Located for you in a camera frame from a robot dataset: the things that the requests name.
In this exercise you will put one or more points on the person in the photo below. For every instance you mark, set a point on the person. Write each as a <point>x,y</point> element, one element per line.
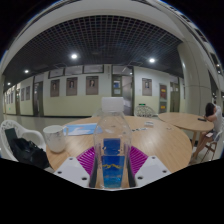
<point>216,118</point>

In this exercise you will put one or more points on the black phone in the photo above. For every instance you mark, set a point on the black phone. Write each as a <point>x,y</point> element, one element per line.
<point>202,119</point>

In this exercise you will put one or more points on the open glass door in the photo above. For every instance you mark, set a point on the open glass door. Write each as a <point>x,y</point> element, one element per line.
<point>117,88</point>

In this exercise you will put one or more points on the small white card box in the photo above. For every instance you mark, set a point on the small white card box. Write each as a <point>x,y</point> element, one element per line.
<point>149,123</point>

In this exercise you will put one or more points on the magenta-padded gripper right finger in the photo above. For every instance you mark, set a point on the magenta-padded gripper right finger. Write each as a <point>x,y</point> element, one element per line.
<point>151,168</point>

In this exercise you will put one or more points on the clear blue-labelled water bottle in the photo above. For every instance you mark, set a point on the clear blue-labelled water bottle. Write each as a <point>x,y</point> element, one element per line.
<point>112,130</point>

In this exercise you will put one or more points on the blue and white booklet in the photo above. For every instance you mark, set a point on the blue and white booklet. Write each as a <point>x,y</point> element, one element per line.
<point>80,129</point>

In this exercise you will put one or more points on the black bag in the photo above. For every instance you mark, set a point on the black bag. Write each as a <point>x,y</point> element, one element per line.
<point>28,151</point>

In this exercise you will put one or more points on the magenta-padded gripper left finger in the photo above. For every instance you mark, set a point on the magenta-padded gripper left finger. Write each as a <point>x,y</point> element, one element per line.
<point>71,168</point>

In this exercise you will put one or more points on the white mug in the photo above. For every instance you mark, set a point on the white mug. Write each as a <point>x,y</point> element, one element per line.
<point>55,138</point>

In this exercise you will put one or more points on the folding chair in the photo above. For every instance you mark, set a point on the folding chair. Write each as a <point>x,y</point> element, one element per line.
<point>216,143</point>

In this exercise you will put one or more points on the row of small cards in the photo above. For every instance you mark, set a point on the row of small cards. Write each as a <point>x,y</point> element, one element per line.
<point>139,129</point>

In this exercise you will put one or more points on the white plastic chair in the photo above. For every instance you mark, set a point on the white plastic chair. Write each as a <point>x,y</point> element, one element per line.
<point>31,135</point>

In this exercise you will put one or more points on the round wooden side table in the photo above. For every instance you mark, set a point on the round wooden side table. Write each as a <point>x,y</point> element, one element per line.
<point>183,120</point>

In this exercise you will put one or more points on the round ceiling lights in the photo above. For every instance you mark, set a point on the round ceiling lights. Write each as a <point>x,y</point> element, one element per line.
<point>74,56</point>

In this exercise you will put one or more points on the white lattice-back chair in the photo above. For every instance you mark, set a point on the white lattice-back chair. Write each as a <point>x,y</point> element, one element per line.
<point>145,111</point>

